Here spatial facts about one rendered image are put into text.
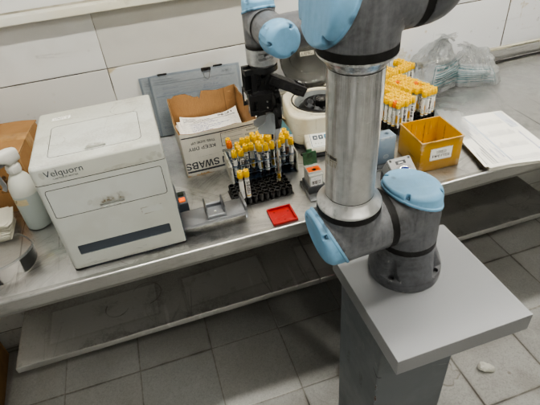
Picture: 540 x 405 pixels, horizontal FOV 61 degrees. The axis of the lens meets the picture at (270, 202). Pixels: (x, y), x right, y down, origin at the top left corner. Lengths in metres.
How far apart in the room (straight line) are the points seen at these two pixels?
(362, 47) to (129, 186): 0.65
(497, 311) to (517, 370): 1.11
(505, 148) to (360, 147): 0.89
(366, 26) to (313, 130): 0.88
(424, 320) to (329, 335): 1.12
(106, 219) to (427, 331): 0.74
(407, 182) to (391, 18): 0.36
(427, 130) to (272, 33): 0.71
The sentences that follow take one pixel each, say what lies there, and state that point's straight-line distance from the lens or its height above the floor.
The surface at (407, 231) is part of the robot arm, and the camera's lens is 0.87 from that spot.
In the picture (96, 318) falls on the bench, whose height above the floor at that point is 0.27.
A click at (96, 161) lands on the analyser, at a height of 1.16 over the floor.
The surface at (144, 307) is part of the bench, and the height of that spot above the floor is 0.27.
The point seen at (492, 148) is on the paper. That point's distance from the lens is 1.54.
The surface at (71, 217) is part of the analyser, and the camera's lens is 1.12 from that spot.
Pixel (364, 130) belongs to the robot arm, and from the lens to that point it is 0.69.
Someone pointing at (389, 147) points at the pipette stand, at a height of 0.94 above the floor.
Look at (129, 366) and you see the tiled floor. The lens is 2.10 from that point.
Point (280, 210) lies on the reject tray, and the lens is 1.24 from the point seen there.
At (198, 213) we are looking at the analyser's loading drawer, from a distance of 1.21.
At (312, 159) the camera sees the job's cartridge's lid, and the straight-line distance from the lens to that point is 1.28.
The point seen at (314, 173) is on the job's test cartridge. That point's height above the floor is 0.95.
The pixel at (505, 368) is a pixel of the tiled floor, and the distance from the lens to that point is 2.08.
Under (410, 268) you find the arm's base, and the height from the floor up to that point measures 0.97.
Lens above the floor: 1.65
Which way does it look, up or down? 38 degrees down
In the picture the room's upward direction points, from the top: 6 degrees counter-clockwise
